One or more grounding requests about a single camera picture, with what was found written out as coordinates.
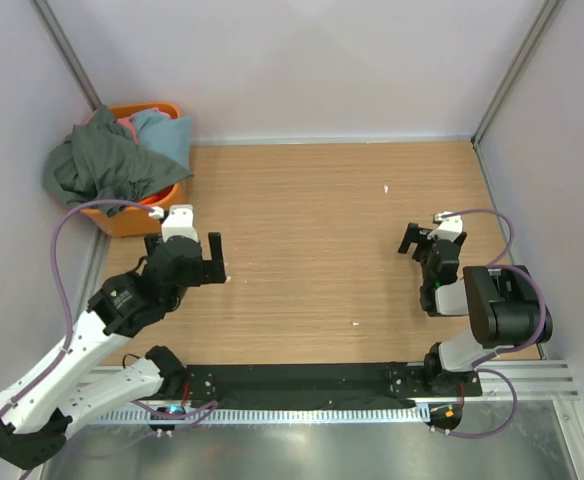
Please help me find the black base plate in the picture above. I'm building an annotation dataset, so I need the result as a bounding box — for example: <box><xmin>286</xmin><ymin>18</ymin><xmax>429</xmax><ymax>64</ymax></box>
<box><xmin>126</xmin><ymin>362</ymin><xmax>483</xmax><ymax>409</ymax></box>

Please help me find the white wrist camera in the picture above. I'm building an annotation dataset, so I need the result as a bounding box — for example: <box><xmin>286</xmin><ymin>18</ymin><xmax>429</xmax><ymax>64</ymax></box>
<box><xmin>148</xmin><ymin>204</ymin><xmax>199</xmax><ymax>242</ymax></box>
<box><xmin>427</xmin><ymin>212</ymin><xmax>463</xmax><ymax>242</ymax></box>

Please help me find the slotted cable duct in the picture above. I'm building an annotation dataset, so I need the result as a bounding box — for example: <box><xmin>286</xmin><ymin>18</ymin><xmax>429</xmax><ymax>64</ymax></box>
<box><xmin>93</xmin><ymin>403</ymin><xmax>430</xmax><ymax>426</ymax></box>

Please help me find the dark grey t shirt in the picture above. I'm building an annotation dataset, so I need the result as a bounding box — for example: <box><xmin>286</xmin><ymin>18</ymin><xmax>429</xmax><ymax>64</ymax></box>
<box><xmin>42</xmin><ymin>105</ymin><xmax>191</xmax><ymax>217</ymax></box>

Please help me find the orange plastic tub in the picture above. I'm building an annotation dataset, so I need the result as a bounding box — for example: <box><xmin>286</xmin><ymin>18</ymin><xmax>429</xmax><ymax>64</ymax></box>
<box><xmin>81</xmin><ymin>102</ymin><xmax>186</xmax><ymax>238</ymax></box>

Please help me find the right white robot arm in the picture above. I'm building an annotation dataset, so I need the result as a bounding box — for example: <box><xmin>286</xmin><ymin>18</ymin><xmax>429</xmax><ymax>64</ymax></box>
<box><xmin>398</xmin><ymin>217</ymin><xmax>553</xmax><ymax>396</ymax></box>

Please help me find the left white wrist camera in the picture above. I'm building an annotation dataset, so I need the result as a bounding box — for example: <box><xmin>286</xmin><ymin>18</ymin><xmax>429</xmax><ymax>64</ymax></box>
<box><xmin>148</xmin><ymin>204</ymin><xmax>199</xmax><ymax>242</ymax></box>

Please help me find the light blue t shirt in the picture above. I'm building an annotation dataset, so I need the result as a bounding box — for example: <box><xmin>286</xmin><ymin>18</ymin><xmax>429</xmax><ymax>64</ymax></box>
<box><xmin>131</xmin><ymin>108</ymin><xmax>193</xmax><ymax>177</ymax></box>

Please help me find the pink t shirt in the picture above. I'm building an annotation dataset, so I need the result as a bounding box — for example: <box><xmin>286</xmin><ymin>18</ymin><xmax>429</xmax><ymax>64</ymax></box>
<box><xmin>85</xmin><ymin>112</ymin><xmax>140</xmax><ymax>145</ymax></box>

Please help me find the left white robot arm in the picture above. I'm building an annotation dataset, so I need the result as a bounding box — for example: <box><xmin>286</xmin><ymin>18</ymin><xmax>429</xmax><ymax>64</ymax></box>
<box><xmin>0</xmin><ymin>232</ymin><xmax>226</xmax><ymax>470</ymax></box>

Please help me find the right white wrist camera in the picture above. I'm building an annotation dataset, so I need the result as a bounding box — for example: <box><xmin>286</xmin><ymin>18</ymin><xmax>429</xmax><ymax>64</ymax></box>
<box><xmin>427</xmin><ymin>212</ymin><xmax>463</xmax><ymax>242</ymax></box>

